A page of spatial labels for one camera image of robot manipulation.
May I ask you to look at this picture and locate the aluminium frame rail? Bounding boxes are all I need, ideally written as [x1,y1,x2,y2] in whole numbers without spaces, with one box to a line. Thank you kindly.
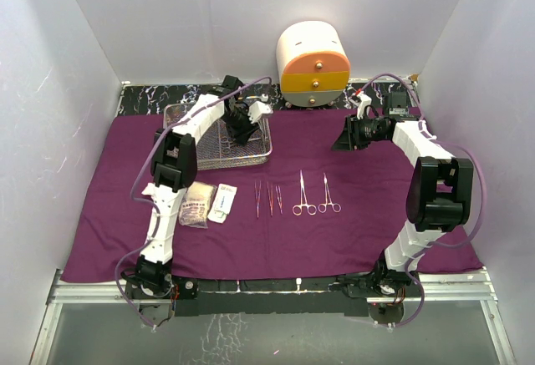
[31,269,516,364]

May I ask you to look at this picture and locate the purple cloth drape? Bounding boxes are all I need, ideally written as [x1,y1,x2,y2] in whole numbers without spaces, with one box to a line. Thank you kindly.
[59,106,482,282]

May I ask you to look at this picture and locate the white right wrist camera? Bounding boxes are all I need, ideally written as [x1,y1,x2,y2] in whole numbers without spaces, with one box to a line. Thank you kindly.
[351,92,372,119]

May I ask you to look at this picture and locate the steel needle holder clamp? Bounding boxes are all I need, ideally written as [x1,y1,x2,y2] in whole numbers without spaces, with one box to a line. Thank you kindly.
[318,173,341,214]

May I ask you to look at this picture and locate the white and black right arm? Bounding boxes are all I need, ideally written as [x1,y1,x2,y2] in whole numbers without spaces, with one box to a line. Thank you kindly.
[333,91,475,296]

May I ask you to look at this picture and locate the ribbed grip steel tweezers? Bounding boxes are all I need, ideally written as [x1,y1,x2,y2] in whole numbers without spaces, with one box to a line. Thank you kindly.
[275,185,283,215]

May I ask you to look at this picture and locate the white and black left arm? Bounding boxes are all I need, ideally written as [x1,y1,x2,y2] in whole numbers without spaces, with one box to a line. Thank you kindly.
[115,75,259,297]

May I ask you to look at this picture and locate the straight steel tweezers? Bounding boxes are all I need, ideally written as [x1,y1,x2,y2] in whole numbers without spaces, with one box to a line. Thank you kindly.
[254,180,262,218]

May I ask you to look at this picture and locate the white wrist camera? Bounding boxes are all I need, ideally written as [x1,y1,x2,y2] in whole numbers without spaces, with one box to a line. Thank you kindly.
[247,94,273,124]
[351,92,372,119]

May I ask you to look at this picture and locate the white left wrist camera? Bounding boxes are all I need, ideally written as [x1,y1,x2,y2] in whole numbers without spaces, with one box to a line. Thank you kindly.
[247,94,273,124]

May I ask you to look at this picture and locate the small white blue packet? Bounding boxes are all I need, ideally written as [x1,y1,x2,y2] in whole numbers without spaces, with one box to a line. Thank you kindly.
[212,184,237,215]

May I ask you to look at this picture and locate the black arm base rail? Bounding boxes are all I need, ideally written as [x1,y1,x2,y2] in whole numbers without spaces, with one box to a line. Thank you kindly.
[121,273,419,319]

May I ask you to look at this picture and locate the metal mesh instrument tray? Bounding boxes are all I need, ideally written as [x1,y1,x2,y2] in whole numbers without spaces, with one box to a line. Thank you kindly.
[154,95,272,173]

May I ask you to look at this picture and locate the curved tip steel tweezers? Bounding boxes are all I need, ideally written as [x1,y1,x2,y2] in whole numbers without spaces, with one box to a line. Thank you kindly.
[267,181,274,216]

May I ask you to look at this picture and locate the white gauze pack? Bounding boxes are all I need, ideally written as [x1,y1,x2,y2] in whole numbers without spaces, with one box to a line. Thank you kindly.
[178,181,217,229]

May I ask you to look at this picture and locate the steel hemostat forceps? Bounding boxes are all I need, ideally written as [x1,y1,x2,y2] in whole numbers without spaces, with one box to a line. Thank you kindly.
[292,170,318,216]

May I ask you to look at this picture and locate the round three-drawer mini cabinet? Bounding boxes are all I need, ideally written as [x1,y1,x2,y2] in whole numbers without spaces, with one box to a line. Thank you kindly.
[276,21,351,109]

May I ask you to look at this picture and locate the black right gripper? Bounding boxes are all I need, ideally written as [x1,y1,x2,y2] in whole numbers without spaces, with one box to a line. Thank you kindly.
[331,113,388,151]

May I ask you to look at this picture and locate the small white green packet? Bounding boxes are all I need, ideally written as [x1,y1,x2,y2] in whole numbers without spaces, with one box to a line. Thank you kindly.
[207,207,229,224]

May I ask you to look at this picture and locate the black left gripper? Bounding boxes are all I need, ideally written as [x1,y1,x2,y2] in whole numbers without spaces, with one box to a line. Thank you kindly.
[222,108,260,148]

